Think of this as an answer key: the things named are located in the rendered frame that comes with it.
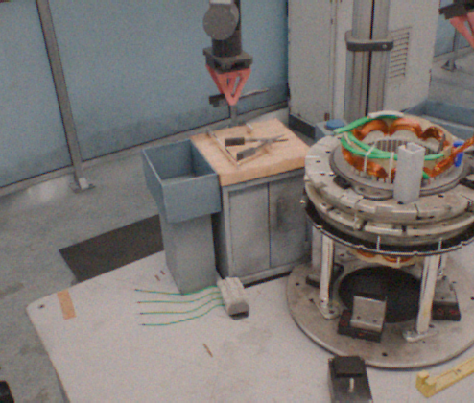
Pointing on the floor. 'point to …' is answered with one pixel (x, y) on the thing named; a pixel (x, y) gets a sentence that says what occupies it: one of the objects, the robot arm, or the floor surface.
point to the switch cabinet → (297, 55)
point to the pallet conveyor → (1, 392)
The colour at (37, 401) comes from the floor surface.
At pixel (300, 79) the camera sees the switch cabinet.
